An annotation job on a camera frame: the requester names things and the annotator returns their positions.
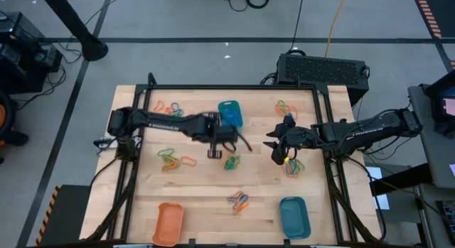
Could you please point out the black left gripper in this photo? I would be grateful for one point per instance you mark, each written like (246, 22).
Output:
(229, 134)

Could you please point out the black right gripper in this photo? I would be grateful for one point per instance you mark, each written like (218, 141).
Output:
(298, 139)

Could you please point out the orange plastic basket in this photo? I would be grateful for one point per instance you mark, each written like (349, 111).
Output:
(168, 223)

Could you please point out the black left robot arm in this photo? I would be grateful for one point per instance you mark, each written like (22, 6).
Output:
(167, 122)

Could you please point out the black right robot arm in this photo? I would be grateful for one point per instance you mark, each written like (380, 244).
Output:
(355, 132)

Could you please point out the light teal plastic basket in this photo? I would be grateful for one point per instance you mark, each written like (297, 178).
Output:
(220, 113)

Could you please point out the small black knob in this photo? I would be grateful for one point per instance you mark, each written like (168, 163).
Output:
(343, 121)

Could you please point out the black computer tower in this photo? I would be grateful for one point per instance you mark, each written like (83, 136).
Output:
(321, 72)

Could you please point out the dark teal plastic basket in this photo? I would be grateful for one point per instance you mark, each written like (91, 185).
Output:
(294, 217)

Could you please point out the white power box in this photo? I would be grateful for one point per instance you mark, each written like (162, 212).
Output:
(105, 143)

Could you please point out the black stand beam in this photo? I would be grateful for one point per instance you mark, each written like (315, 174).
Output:
(401, 177)

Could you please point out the grey desk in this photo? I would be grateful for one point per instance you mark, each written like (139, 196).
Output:
(432, 152)

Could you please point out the dark monitor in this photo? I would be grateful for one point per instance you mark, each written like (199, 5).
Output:
(444, 102)

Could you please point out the black yellow striped mat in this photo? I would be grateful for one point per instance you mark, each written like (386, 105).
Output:
(62, 214)

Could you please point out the black keyboard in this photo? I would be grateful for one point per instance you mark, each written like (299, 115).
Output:
(448, 219)

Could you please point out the black pole stand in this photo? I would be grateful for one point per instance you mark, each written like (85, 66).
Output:
(73, 24)

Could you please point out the black orange striped mat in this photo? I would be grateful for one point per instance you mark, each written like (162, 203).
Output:
(437, 13)

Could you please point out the black equipment cart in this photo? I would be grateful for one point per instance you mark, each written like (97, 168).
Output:
(25, 52)

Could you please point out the orange black wheeled device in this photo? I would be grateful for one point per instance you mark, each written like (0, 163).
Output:
(3, 120)

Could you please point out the black metal table frame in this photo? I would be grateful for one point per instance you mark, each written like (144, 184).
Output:
(231, 87)

